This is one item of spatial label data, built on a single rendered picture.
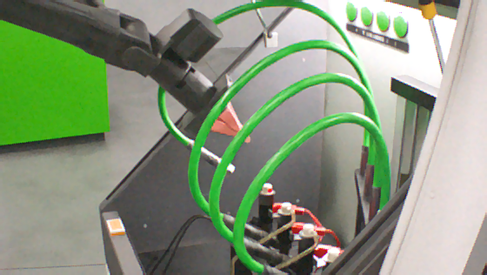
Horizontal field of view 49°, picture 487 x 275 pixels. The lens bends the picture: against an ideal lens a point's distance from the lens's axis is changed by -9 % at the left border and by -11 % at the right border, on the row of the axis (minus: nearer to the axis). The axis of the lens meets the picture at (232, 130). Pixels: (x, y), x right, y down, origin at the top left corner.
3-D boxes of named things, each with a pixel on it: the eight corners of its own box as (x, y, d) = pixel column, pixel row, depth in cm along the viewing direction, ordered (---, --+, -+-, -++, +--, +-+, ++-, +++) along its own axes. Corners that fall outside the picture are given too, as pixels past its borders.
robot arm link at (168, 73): (143, 60, 94) (136, 72, 89) (170, 30, 92) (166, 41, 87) (173, 87, 96) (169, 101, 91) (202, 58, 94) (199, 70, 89)
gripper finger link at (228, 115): (262, 137, 93) (218, 98, 91) (230, 168, 95) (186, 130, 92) (256, 123, 100) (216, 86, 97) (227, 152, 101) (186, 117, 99)
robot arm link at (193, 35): (114, 30, 91) (116, 59, 84) (162, -21, 87) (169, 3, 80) (169, 67, 98) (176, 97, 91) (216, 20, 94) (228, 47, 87)
